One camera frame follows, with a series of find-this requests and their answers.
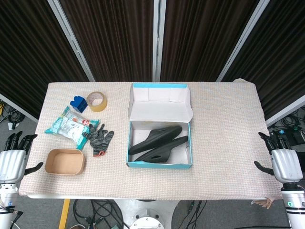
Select floor electronics with cables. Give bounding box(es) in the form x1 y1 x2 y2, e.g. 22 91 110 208
268 107 305 151

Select blue plastic block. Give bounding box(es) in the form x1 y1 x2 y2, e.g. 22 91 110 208
70 95 88 113

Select brown packing tape roll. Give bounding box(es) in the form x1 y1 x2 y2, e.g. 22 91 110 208
86 91 108 113

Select grey metal partition post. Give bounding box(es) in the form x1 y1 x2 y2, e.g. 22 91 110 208
47 0 96 82
152 0 167 82
216 0 272 82

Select blue shoe box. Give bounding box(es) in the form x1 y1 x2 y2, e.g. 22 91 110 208
125 83 193 170

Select black cable bundle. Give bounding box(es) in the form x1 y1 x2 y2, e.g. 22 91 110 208
175 200 208 229
72 199 124 229

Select yellow floor tape strip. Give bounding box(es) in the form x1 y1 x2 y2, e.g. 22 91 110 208
58 199 71 229

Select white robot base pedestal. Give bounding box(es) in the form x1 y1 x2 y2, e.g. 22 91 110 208
113 199 180 229

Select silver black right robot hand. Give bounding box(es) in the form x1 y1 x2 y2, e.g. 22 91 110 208
254 132 305 184

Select floor cables and plugs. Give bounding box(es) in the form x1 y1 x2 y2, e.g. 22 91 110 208
0 100 26 131

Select beige woven tablecloth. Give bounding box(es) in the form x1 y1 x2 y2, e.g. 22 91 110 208
19 78 285 201

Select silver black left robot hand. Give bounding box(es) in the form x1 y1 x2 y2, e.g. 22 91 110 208
0 131 44 184

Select brown paper tray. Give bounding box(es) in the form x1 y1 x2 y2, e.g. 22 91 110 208
44 149 86 176

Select black rubber slipper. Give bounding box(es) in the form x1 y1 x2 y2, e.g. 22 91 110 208
129 125 183 155
133 135 189 163

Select grey knitted work glove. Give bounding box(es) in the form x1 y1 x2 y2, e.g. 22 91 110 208
82 123 115 157

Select teal wet wipes pack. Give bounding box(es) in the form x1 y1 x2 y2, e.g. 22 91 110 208
44 106 100 150

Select grey metal partition rail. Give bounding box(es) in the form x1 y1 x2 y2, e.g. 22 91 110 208
265 94 305 127
0 93 39 123

